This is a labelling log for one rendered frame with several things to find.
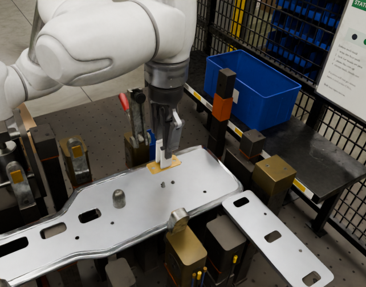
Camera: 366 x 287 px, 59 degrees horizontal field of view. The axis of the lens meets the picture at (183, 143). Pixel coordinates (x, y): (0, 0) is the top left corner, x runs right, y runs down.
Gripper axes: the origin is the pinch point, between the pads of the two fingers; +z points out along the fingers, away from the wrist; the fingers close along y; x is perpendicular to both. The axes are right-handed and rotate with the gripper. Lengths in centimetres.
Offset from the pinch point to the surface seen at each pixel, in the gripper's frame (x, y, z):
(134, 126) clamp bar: -1.7, -13.8, 0.6
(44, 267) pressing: -32.9, 8.4, 12.3
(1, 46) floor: -15, -357, 113
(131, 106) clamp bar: -1.7, -14.7, -5.3
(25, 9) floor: 33, -475, 114
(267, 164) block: 26.1, 11.1, 6.0
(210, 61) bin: 35.0, -30.9, -3.7
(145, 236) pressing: -10.9, 11.6, 12.3
